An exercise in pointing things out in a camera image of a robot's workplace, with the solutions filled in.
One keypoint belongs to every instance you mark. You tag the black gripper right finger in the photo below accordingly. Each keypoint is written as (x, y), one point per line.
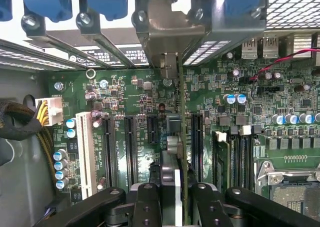
(262, 207)

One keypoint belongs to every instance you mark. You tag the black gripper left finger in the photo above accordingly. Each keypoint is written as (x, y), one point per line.
(100, 204)

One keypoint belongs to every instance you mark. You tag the metal CPU socket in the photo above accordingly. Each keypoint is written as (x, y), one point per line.
(292, 197)

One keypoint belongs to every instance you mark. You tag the white PCI slot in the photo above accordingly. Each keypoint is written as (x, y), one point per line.
(86, 157)

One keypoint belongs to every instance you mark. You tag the black long expansion slot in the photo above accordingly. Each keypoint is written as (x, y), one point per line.
(130, 152)
(197, 147)
(109, 152)

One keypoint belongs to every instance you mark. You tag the open dark grey PC case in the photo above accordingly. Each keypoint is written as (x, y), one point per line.
(20, 174)

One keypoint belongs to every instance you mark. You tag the black short expansion slot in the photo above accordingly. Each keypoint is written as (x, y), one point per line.
(152, 129)

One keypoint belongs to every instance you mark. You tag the white power connector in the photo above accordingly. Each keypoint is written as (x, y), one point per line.
(53, 110)

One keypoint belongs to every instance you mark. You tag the green motherboard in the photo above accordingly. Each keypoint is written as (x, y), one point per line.
(150, 92)

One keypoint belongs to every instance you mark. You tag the metal USB port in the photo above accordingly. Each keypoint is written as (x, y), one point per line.
(270, 48)
(249, 48)

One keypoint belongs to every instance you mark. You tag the vented metal slot cover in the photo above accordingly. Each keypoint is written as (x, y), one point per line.
(207, 53)

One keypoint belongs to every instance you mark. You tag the metal rear port housing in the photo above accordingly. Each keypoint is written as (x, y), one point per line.
(301, 45)

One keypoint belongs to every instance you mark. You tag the blue card retainer clip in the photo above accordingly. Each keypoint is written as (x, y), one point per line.
(105, 2)
(5, 4)
(45, 2)

